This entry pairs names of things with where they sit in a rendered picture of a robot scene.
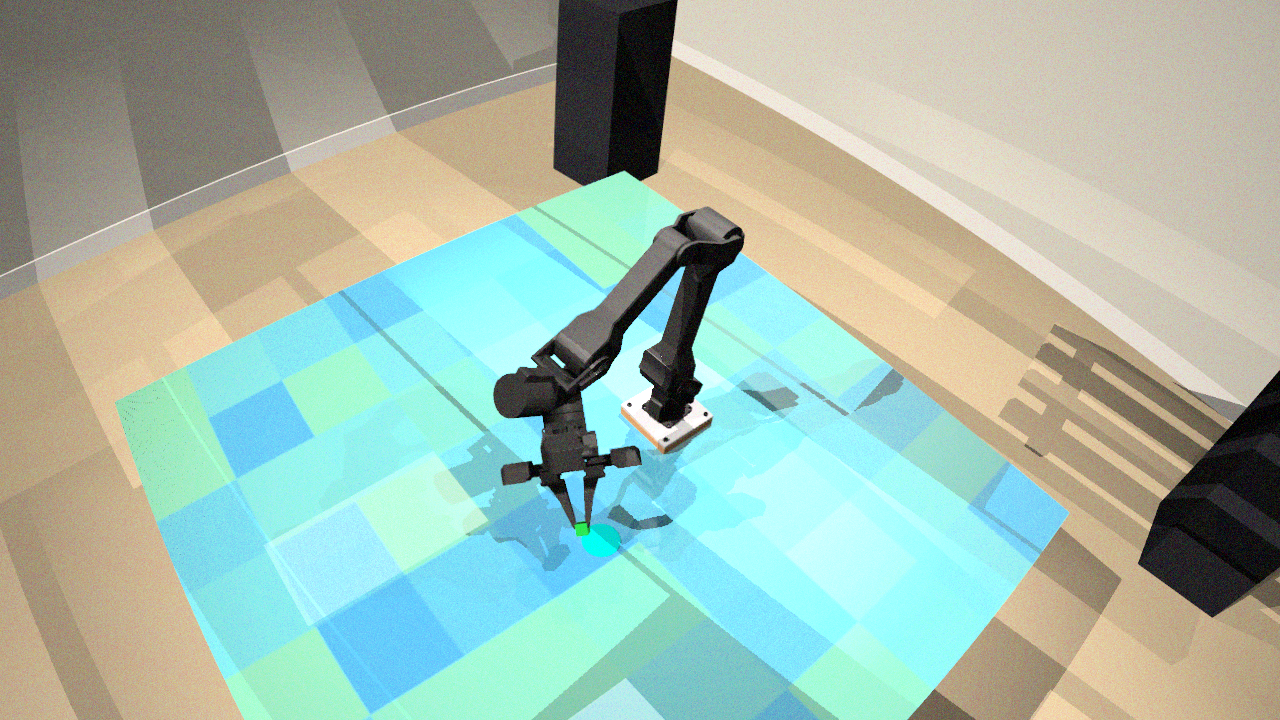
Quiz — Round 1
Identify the cyan circle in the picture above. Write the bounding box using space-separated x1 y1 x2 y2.
582 524 621 559

